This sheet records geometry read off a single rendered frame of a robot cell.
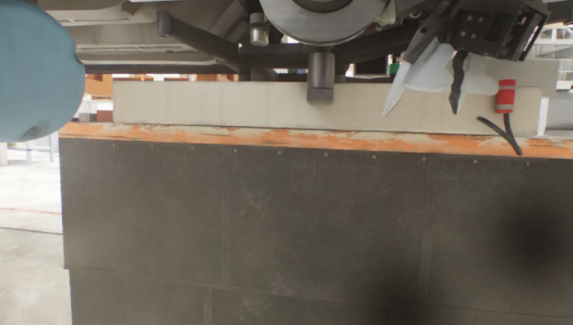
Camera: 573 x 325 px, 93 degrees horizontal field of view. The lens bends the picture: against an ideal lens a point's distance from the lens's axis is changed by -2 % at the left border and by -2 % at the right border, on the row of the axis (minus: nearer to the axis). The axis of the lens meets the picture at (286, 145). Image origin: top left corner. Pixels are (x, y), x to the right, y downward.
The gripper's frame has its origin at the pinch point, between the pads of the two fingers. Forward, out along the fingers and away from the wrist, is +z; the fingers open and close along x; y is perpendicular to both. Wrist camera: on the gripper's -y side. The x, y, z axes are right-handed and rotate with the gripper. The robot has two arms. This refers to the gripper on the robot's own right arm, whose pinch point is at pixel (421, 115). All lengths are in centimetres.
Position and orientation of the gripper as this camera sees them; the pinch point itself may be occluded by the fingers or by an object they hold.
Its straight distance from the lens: 41.9
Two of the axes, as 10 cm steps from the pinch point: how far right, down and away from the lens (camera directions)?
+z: -2.0, 8.7, 4.5
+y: 4.8, 4.9, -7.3
